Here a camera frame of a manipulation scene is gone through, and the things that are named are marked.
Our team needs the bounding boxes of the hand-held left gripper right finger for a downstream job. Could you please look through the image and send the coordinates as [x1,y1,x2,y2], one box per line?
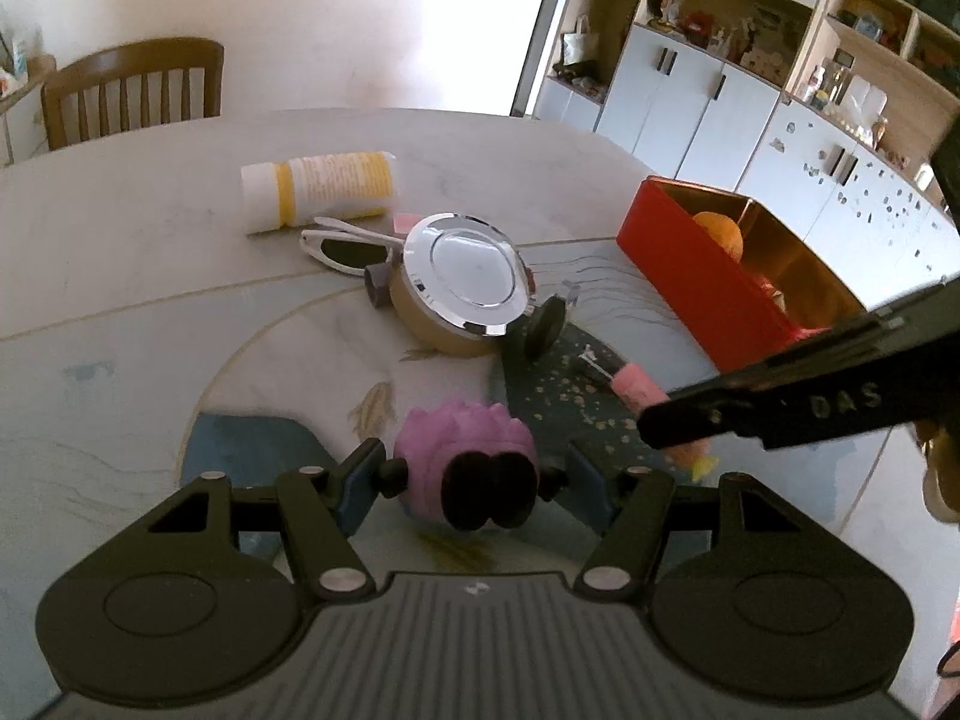
[564,441,807,602]

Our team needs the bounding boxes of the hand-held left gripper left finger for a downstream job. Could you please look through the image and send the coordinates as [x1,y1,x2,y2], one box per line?
[142,436,387,602]

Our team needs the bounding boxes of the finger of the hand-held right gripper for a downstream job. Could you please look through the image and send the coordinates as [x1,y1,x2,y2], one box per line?
[636,360,773,452]

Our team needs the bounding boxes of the pink tube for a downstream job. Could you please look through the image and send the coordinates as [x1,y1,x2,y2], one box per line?
[574,345,717,482]

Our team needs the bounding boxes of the purple plush toy black eyes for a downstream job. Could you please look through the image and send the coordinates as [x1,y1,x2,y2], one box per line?
[379,401,563,533]

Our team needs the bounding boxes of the red metal box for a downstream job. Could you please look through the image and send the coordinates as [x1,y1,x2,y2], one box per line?
[616,176,871,374]

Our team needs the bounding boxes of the purple rectangular block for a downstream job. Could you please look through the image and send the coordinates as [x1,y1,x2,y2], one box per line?
[364,259,398,310]

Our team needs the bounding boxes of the round gold tin chrome lid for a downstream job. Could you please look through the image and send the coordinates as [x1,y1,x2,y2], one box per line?
[390,214,530,357]

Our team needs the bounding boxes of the white bottle yellow label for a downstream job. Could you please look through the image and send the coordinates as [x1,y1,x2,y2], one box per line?
[240,151,398,235]

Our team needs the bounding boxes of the person's right hand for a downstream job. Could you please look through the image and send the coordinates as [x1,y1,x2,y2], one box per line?
[916,416,960,527]

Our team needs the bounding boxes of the red wrapped snack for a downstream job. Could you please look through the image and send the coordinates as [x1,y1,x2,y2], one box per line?
[756,274,797,317]

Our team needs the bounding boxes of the orange fruit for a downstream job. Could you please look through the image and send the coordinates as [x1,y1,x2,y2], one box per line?
[691,210,745,262]

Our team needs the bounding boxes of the white sunglasses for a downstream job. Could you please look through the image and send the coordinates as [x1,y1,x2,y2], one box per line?
[298,216,410,278]

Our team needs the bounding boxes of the printed table mat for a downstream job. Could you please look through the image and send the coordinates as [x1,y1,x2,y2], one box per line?
[0,236,960,720]

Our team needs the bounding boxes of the translucent white containers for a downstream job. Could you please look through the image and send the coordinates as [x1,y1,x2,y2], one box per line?
[844,79,890,119]

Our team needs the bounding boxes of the white tote bag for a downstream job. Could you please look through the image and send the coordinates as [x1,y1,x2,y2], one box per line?
[562,15,597,65]

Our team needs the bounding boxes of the wooden chair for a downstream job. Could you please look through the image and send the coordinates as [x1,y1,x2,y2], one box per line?
[41,37,226,152]

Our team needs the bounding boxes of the wooden side shelf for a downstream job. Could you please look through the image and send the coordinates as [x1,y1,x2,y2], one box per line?
[0,4,57,166]

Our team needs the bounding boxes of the white wall cabinet unit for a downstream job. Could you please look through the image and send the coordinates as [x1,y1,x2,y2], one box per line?
[536,0,960,331]

